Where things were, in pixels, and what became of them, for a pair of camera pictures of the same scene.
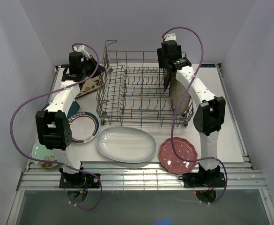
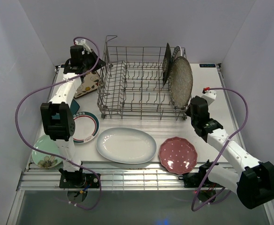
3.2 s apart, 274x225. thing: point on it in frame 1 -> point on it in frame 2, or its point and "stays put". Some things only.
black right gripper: x=160 y=58 -> x=188 y=112
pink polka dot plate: x=171 y=162 stays put
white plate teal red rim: x=85 y=127 stays put
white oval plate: x=126 y=144 stays put
